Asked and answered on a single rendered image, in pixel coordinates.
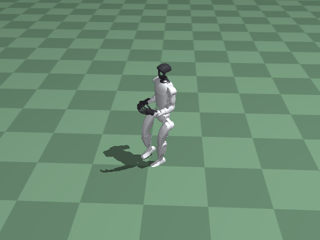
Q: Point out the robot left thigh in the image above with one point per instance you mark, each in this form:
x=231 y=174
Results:
x=164 y=132

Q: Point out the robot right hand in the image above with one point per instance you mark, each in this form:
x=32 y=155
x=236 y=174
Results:
x=144 y=102

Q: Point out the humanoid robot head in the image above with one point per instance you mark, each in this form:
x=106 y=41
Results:
x=164 y=68

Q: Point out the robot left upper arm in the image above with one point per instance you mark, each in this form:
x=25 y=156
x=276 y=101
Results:
x=172 y=96

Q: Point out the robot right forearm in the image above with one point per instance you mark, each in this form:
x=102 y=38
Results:
x=152 y=99

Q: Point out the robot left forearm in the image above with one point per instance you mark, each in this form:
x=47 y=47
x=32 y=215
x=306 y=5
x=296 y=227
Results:
x=163 y=111

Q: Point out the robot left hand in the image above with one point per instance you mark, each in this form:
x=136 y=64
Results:
x=147 y=111

